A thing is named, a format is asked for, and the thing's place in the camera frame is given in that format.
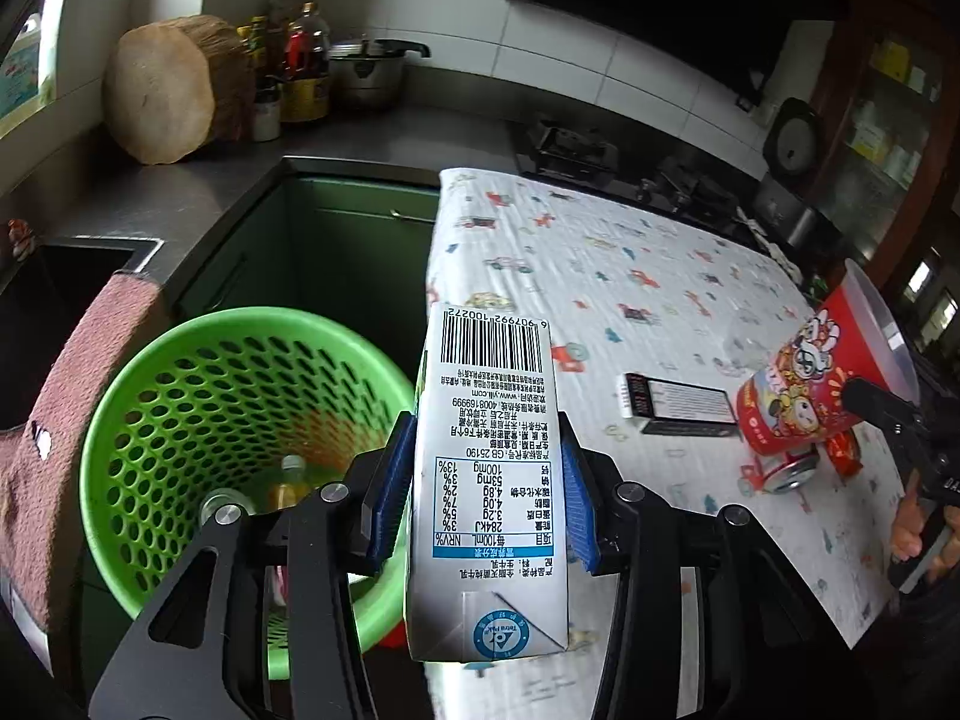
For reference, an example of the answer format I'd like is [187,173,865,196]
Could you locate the black gas stove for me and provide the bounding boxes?
[514,120,766,241]

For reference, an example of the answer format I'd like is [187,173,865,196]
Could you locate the black range hood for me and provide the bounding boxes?
[504,0,848,102]

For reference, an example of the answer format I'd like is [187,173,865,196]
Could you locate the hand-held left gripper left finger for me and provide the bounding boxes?
[90,411,419,720]

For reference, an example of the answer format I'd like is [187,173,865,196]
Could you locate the yellow red drink bottle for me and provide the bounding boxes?
[266,454,312,515]

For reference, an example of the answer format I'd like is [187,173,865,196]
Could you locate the green plastic basket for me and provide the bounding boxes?
[79,306,421,680]

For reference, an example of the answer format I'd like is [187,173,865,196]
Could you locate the red drink can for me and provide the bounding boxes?
[750,450,820,496]

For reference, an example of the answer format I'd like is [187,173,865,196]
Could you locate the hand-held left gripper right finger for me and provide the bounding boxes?
[559,439,856,720]

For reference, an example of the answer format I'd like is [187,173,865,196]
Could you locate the green-capped sauce bottle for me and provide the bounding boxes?
[238,15,269,83]

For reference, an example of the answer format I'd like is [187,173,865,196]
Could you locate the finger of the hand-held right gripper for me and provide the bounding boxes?
[840,379,912,436]

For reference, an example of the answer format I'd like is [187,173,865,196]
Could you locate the black rice cooker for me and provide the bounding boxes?
[754,96,837,248]

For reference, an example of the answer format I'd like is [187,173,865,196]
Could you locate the white milk carton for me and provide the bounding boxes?
[405,304,571,665]

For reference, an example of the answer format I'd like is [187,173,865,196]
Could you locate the green lower cabinets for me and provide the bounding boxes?
[161,172,443,361]

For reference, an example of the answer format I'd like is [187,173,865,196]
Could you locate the kitchen sink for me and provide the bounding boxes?
[0,236,162,428]

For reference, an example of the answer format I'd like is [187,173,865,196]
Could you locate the round wooden chopping block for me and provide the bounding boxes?
[103,15,252,166]

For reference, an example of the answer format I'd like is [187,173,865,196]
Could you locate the red paper cup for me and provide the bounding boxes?
[735,259,920,458]

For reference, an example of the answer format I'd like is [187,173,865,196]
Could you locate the brown towel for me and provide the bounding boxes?
[0,270,170,631]

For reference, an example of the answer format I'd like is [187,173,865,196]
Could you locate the printed white tablecloth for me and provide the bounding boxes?
[421,165,912,720]

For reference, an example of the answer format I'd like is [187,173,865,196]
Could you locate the small white jar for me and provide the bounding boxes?
[251,79,282,143]

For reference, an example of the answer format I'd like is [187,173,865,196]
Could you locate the small red white figure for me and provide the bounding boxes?
[6,219,38,263]

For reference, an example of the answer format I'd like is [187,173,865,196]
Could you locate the cooking oil bottle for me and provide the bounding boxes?
[279,1,332,125]

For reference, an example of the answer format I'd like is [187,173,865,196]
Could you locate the person's right hand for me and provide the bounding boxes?
[891,496,925,562]

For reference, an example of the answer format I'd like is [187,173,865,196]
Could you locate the wooden glass-door cabinet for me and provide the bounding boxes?
[810,0,960,301]

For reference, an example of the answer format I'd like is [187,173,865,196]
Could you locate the small black white box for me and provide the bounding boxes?
[619,371,737,437]

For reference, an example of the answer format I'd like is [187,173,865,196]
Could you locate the steel pot with lid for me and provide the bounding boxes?
[328,37,432,112]

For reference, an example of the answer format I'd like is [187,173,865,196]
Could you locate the window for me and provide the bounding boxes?
[0,0,76,136]

